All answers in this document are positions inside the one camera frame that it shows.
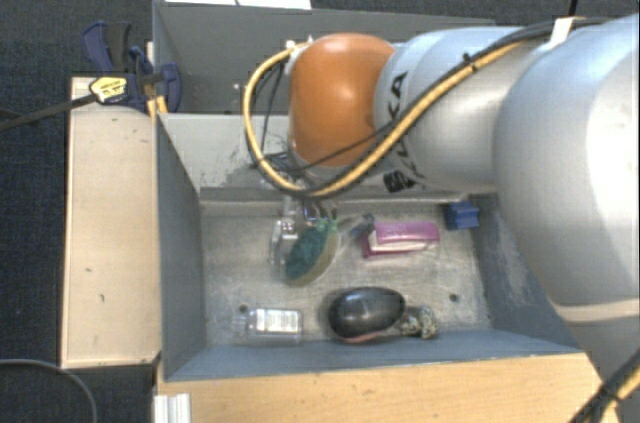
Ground pale wood flat board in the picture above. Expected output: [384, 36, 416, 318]
[59, 75, 162, 370]

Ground grey metal bin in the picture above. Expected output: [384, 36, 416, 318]
[151, 0, 587, 383]

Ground small blue block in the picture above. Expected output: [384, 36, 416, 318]
[443, 200, 482, 232]

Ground mottled grey-green lump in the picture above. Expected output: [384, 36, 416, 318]
[399, 304, 441, 341]

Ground black computer mouse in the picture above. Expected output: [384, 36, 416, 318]
[326, 286, 407, 345]

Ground green and yellow sponge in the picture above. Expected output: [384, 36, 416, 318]
[282, 218, 342, 288]

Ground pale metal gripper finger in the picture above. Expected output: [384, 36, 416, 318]
[270, 219, 298, 269]

